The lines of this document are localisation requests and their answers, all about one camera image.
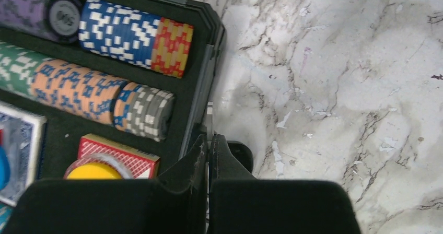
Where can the blue white chip stack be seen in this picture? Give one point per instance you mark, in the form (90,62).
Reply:
(118,32)

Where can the blue playing card deck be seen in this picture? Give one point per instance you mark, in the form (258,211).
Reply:
(33,129)

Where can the mixed small chip stack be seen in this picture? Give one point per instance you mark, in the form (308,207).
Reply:
(143,111)

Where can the blue small blind button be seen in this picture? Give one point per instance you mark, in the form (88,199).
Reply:
(5,169)

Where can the black poker set case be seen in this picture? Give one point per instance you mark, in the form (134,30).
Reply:
(191,90)

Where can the yellow round button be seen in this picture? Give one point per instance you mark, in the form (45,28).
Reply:
(94,170)

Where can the orange blue chip stack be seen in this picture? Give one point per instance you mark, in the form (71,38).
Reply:
(76,89)

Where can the yellow red chip stack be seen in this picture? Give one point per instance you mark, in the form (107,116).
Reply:
(171,47)

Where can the red playing card deck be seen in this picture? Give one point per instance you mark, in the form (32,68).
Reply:
(141,165)

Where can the green white chip stack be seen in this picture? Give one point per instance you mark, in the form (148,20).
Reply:
(17,68)

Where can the purple chip stack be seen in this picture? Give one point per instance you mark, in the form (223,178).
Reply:
(55,20)

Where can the grey poker chip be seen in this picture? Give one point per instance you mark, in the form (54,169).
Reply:
(209,121)

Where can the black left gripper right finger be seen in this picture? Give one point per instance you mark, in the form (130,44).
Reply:
(242,203)

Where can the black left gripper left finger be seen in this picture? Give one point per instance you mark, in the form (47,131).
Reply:
(173,202)

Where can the clear round dealer button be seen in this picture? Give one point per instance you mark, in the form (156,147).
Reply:
(101,158)

